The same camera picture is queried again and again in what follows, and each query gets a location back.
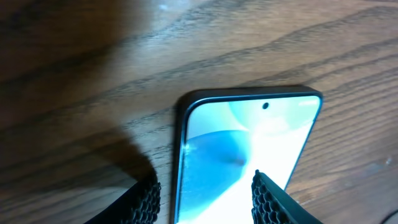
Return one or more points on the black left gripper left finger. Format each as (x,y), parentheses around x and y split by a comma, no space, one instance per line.
(138,205)

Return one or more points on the black smartphone blue screen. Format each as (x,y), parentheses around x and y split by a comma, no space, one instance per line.
(222,136)

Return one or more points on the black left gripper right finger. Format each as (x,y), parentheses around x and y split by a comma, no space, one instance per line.
(271,204)

